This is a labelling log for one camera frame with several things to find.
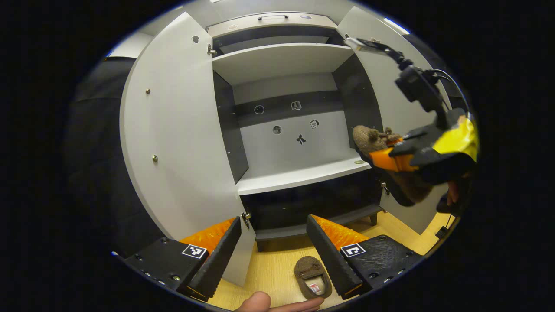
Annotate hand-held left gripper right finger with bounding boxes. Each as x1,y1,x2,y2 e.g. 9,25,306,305
306,214,425,300

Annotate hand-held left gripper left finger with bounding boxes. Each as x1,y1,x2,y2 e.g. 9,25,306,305
112,217,242,302

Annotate brown suede shoe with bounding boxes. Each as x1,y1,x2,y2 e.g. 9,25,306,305
352,125,434,207
294,256,333,299

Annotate white shoe cabinet door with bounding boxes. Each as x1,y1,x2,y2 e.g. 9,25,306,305
337,5,456,234
119,12,257,287

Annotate white shoe cabinet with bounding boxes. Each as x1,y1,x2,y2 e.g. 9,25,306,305
207,12,386,253

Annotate ceiling light panel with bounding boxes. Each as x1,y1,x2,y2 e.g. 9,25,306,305
383,17,411,36

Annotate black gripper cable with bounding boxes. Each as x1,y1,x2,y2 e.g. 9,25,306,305
435,212,456,240

